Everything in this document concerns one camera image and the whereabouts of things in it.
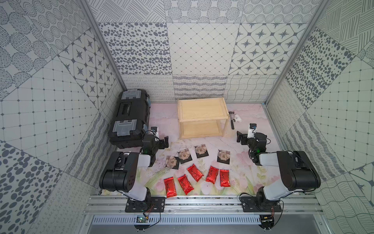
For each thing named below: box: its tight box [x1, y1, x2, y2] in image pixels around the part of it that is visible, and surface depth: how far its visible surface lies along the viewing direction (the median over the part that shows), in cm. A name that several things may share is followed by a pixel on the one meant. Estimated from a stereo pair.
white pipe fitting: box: [232, 114, 243, 123], surface depth 109 cm
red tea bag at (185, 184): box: [177, 174, 195, 196], surface depth 80 cm
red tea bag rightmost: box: [219, 169, 231, 187], surface depth 82 cm
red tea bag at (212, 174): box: [205, 165, 220, 185], surface depth 84 cm
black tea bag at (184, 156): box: [174, 148, 193, 165], surface depth 93 cm
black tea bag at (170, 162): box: [165, 155, 177, 169], surface depth 90 cm
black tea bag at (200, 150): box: [193, 143, 209, 159], surface depth 95 cm
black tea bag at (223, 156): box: [217, 149, 231, 165], surface depth 93 cm
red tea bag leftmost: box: [163, 176, 177, 198], surface depth 81 cm
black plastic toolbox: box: [108, 88, 151, 149], surface depth 90 cm
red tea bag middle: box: [187, 163, 205, 182], surface depth 85 cm
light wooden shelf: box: [177, 97, 230, 140], surface depth 92 cm
